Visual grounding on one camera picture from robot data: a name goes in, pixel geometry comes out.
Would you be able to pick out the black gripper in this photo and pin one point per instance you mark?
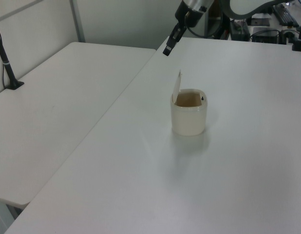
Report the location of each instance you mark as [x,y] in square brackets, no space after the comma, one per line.
[189,19]

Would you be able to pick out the black folded tripod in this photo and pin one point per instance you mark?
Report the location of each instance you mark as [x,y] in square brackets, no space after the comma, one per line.
[287,18]

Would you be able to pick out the black table clamp mount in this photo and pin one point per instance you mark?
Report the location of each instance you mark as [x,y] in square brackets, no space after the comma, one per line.
[298,45]

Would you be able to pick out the black flat device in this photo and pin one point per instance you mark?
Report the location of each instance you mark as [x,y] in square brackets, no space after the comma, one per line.
[260,22]

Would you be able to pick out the black camera pole with base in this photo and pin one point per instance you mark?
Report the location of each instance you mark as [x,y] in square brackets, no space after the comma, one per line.
[9,73]

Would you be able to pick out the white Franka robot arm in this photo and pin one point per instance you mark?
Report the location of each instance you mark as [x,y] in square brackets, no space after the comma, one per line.
[240,7]

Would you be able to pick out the black equipment box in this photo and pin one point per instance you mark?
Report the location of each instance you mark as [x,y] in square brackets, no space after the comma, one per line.
[265,35]

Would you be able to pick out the cream trash bin with lid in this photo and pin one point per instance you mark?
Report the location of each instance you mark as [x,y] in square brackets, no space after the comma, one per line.
[188,122]

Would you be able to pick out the white side table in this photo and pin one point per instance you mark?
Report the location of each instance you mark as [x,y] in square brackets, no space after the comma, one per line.
[55,109]

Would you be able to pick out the grey partition post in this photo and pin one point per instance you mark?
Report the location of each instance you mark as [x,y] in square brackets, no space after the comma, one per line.
[77,20]

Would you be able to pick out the green and black device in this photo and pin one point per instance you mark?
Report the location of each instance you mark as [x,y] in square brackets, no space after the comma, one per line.
[240,31]

